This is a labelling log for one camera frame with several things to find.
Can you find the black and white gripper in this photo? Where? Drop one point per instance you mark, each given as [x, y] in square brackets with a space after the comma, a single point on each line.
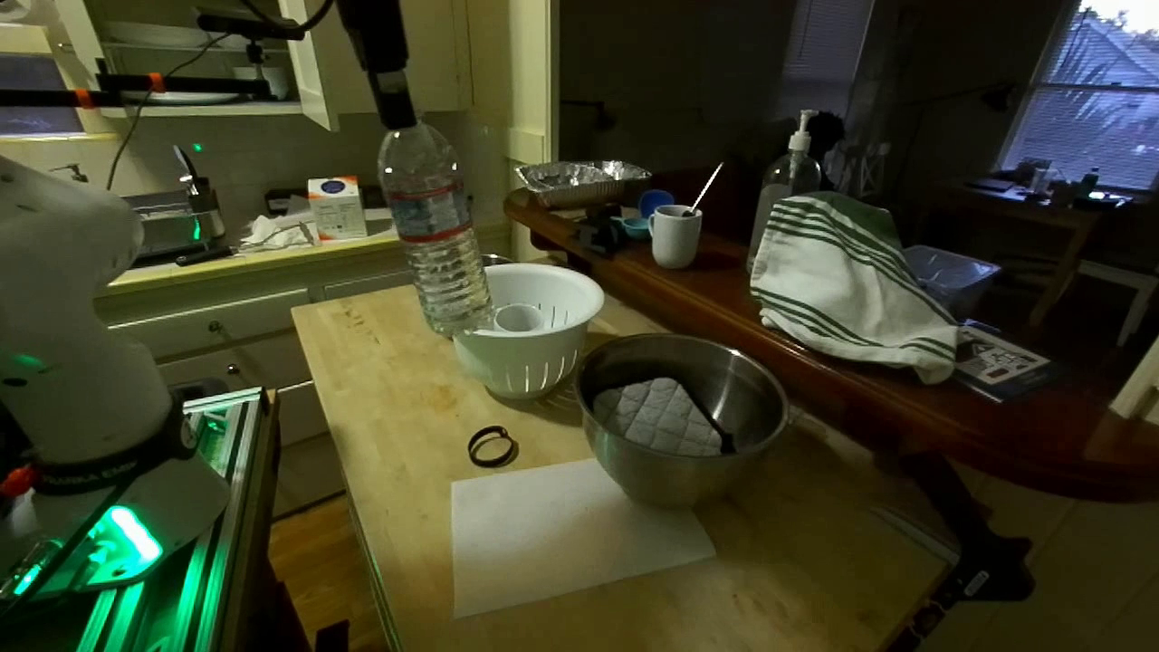
[378, 37]

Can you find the clear plastic water bottle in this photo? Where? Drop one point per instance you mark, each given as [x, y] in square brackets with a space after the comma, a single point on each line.
[426, 194]

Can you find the white ceramic cup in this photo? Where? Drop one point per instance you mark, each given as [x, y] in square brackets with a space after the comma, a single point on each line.
[518, 320]

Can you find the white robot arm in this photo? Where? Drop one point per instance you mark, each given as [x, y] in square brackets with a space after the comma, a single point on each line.
[76, 388]

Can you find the white plastic colander bowl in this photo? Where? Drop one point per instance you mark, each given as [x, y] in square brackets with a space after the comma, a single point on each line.
[530, 365]

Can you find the soap pump dispenser bottle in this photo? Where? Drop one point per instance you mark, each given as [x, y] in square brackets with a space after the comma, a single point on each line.
[789, 175]

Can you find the stainless steel mixing bowl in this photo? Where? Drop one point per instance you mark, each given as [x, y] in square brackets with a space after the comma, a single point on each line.
[731, 388]

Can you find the white carton box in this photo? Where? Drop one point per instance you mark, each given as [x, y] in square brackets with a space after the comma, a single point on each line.
[339, 208]

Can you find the aluminium foil tray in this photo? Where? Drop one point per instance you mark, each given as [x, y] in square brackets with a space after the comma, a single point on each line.
[573, 181]

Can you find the white mug with spoon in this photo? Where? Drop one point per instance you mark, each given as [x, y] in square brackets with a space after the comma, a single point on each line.
[677, 225]

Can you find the grey quilted pot holder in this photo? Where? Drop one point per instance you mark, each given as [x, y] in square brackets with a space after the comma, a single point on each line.
[660, 418]

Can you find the white green striped towel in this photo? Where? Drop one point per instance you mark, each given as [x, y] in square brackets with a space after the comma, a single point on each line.
[831, 273]

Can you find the white paper sheet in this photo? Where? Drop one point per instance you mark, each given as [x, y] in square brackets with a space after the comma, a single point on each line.
[560, 529]

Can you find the printed paper leaflet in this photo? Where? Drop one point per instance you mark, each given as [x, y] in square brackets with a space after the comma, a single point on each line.
[998, 366]

